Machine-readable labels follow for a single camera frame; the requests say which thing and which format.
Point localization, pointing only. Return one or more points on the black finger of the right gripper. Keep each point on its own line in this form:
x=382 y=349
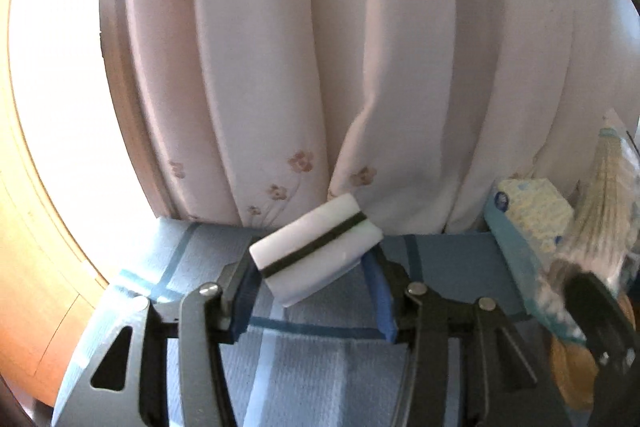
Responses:
x=614 y=346

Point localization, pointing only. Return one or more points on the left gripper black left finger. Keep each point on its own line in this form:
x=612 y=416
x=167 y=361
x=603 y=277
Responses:
x=125 y=381

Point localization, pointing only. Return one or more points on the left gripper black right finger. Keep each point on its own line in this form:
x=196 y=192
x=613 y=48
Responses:
x=466 y=365

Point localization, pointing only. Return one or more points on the clear bag of cotton pads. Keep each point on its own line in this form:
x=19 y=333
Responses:
x=601 y=236

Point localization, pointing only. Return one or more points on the white sponge with black stripe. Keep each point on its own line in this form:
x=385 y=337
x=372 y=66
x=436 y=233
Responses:
x=315 y=250

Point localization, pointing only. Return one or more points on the round amber jar pink lid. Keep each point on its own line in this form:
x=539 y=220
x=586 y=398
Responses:
x=573 y=368

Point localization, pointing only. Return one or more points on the wooden door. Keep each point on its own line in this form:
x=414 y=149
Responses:
x=49 y=289

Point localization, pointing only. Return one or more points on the tissue pack, blue and yellow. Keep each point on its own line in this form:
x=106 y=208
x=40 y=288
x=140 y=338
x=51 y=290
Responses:
x=528 y=218

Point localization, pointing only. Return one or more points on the blue plaid tablecloth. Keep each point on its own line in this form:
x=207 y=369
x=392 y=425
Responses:
x=321 y=362

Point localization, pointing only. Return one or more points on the pink floral curtain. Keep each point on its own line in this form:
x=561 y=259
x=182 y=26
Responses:
x=258 y=111

